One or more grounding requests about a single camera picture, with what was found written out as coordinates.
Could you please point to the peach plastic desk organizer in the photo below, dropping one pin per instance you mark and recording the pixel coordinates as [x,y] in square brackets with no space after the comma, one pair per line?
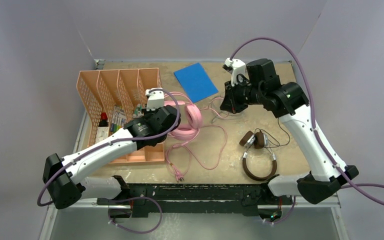
[100,90]

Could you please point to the red black stamp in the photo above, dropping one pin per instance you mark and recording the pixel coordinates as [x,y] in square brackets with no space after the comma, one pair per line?
[103,120]

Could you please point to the brown on-ear headphones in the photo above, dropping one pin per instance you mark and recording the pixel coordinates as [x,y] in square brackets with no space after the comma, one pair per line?
[260,143]

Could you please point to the pink wired headphones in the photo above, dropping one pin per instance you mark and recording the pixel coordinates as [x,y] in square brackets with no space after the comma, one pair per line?
[186,133]

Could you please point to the clear ruler pack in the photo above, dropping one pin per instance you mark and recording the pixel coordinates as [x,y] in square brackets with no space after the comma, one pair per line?
[118,115]

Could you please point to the grey over-ear headphones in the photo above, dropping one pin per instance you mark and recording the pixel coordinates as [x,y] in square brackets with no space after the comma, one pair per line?
[220,114]

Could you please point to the green white glue stick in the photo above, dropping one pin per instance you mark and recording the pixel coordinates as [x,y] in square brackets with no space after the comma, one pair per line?
[137,113]

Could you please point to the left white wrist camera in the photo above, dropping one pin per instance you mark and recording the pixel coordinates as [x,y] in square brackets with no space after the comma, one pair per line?
[155,99]

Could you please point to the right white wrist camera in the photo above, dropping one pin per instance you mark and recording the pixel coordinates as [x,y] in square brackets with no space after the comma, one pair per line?
[237,69]

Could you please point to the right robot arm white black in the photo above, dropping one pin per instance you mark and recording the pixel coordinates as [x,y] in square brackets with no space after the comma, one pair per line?
[257,83]

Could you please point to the colourful marker set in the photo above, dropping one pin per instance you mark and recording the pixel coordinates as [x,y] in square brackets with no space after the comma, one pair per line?
[114,127]

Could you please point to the blue notebook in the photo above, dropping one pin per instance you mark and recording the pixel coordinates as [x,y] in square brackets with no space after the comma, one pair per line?
[195,82]

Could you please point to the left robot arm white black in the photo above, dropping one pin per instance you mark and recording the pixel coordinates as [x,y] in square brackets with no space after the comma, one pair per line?
[67,179]

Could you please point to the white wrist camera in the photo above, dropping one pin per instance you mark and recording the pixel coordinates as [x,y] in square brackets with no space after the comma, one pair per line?
[155,99]
[237,69]

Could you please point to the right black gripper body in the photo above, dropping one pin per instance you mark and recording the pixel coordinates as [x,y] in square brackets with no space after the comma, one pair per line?
[240,95]

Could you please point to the black base frame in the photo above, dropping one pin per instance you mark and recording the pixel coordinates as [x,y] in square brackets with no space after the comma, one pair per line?
[141,199]

